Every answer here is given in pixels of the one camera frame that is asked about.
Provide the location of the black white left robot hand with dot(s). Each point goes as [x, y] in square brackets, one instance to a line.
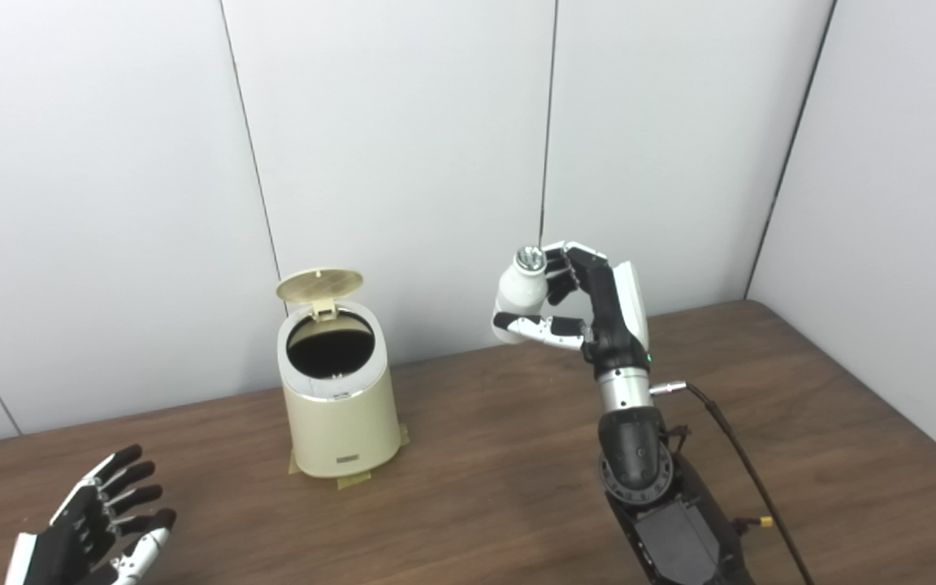
[70, 536]

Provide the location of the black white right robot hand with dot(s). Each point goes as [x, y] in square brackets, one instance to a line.
[614, 317]

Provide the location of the small white plastic bottle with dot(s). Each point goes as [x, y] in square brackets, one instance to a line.
[521, 288]

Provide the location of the yellow masking tape piece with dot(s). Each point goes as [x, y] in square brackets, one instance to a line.
[294, 465]
[354, 479]
[404, 437]

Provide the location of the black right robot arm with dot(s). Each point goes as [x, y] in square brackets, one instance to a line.
[647, 487]

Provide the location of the cream round bin lid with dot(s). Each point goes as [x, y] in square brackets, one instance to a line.
[320, 284]

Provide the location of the cream-colored bin body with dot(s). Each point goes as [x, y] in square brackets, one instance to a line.
[342, 422]

